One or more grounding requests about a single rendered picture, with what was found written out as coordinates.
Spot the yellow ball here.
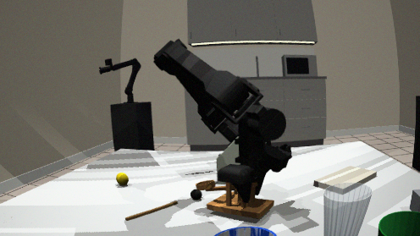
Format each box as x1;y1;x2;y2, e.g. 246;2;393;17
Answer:
116;173;129;186

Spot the brown wooden stick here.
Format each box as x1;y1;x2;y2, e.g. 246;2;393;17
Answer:
125;201;178;221

